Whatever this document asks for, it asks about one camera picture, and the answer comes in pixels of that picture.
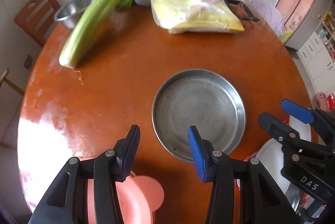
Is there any white red noodle bowl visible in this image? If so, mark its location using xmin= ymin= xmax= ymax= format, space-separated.
xmin=244 ymin=115 xmax=312 ymax=212

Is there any orange plastic plate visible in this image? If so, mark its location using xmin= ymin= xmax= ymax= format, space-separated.
xmin=78 ymin=156 xmax=165 ymax=224

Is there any steel round pan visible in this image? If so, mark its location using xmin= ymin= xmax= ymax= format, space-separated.
xmin=151 ymin=69 xmax=246 ymax=163

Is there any pink child stool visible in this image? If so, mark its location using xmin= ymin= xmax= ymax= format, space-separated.
xmin=314 ymin=93 xmax=335 ymax=112

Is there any white storage cabinet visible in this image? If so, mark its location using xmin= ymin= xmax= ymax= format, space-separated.
xmin=298 ymin=11 xmax=334 ymax=80

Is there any purple cloth on chair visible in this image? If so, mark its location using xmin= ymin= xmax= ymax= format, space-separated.
xmin=244 ymin=0 xmax=284 ymax=36

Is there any black folding clamp tool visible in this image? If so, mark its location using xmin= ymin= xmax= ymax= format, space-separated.
xmin=225 ymin=0 xmax=260 ymax=23

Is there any light wooden curved chair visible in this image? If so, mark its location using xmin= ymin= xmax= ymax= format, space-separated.
xmin=0 ymin=68 xmax=24 ymax=97

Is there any yellow noodles plastic bag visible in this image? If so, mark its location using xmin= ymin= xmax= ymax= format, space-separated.
xmin=151 ymin=0 xmax=244 ymax=34

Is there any brown wooden slat chair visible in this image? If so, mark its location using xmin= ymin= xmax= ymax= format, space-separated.
xmin=14 ymin=0 xmax=60 ymax=47

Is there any steel mixing bowl far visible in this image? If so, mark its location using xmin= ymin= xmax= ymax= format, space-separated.
xmin=54 ymin=0 xmax=93 ymax=30

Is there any long celery bunch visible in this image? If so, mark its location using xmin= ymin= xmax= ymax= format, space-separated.
xmin=58 ymin=0 xmax=120 ymax=69

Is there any wall power socket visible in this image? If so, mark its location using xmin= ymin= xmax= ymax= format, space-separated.
xmin=23 ymin=54 xmax=33 ymax=70

